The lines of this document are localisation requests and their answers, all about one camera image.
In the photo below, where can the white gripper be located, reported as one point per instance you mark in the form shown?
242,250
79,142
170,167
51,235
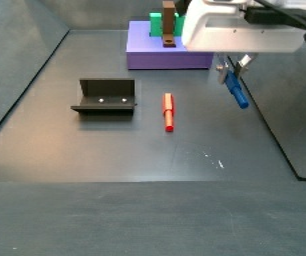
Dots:
215,28

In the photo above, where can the blue peg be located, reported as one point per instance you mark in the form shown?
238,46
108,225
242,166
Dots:
235,90

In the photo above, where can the black angle fixture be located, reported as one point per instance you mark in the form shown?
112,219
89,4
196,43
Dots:
107,95

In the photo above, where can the right green block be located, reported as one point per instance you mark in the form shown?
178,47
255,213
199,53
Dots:
179,24

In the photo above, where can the green block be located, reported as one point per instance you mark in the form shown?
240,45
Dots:
179,24
155,24

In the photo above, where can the red peg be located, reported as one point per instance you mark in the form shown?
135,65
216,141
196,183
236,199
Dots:
168,111

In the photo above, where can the left green block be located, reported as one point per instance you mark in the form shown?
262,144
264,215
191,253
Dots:
155,24

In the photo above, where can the purple base block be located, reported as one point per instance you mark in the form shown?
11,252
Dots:
147,55

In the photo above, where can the brown L-shaped bracket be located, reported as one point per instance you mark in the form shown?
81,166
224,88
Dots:
168,24

